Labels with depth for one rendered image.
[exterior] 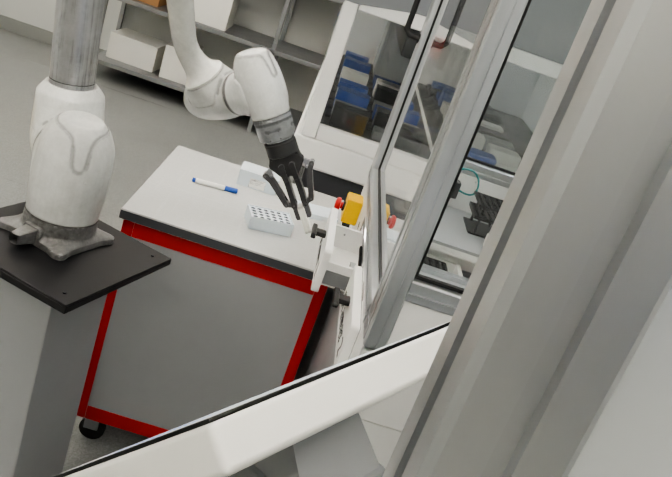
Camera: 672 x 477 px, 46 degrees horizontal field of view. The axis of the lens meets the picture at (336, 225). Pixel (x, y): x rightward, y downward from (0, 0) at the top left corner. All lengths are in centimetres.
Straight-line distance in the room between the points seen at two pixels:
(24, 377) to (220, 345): 56
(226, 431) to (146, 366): 161
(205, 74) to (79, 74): 28
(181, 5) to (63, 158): 40
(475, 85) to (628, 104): 105
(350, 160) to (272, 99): 94
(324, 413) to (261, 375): 146
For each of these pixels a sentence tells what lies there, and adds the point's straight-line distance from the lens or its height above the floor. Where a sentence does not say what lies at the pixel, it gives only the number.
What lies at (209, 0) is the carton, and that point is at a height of 79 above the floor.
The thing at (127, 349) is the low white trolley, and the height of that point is 35.
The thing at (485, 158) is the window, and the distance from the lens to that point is 129.
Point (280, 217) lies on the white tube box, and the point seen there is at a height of 80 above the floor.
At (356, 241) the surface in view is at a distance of 202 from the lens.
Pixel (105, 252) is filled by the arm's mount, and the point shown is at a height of 78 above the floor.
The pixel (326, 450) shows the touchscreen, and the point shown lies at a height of 105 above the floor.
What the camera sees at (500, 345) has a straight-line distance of 21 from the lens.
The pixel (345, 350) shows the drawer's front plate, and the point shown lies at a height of 88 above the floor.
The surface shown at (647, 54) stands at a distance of 20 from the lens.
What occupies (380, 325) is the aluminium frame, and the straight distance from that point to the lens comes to 138.
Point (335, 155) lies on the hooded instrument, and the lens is 267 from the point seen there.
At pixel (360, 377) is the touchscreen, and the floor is 119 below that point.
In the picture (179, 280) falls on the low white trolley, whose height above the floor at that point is 61.
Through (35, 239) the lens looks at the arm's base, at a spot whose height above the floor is 80.
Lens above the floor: 160
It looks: 21 degrees down
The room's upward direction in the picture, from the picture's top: 20 degrees clockwise
